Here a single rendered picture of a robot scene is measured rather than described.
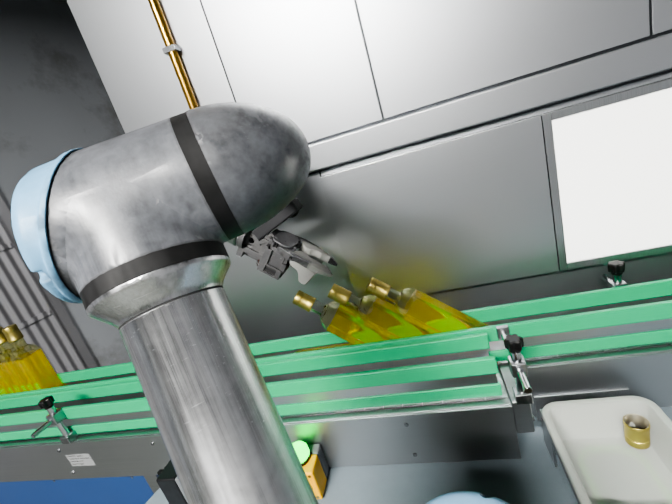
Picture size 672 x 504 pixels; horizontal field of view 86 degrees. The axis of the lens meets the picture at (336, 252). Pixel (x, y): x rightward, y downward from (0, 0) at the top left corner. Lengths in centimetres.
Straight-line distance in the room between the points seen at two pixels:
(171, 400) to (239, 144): 20
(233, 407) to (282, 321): 77
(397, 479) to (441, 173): 63
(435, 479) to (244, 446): 57
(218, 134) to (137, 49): 78
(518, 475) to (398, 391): 25
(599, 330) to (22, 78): 321
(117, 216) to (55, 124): 288
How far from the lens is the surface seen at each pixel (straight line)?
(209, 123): 31
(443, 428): 77
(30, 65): 328
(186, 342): 29
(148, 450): 108
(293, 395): 80
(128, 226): 30
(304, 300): 81
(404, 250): 87
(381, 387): 74
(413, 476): 83
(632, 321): 85
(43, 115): 317
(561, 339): 83
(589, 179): 90
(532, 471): 82
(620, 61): 91
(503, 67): 87
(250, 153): 30
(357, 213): 85
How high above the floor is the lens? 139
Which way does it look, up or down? 16 degrees down
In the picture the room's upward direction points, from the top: 17 degrees counter-clockwise
